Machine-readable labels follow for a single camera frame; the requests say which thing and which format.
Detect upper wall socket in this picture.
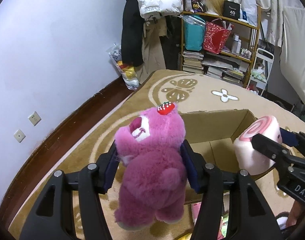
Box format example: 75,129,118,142
28,111,41,126

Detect plastic bag of toys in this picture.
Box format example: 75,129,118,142
107,43,139,90

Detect white bed curtain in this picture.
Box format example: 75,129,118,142
230,0,305,104

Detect red gift bag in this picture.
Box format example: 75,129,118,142
203,22,231,54

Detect stack of books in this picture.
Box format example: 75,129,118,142
182,50,204,75

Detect beige patterned rug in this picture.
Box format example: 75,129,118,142
8,68,305,240

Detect beige trench coat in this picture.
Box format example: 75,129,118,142
136,17,167,84

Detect lower wall socket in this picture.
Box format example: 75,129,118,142
14,129,26,143

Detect wooden bookshelf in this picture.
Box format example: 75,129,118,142
180,7,261,88

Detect pink plush bear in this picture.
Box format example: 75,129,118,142
114,102,187,231

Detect pink swirl roll plush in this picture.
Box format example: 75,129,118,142
233,115,283,176

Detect black hanging coat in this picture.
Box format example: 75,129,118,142
121,0,144,67

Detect black number 40 box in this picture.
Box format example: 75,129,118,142
222,1,241,20

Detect teal gift bag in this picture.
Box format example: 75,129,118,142
182,15,206,51

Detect blonde wig head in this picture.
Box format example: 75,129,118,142
203,0,226,16

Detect wall socket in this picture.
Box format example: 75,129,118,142
14,129,26,143
28,111,41,126

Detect white rolling cart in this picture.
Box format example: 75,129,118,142
246,48,274,96

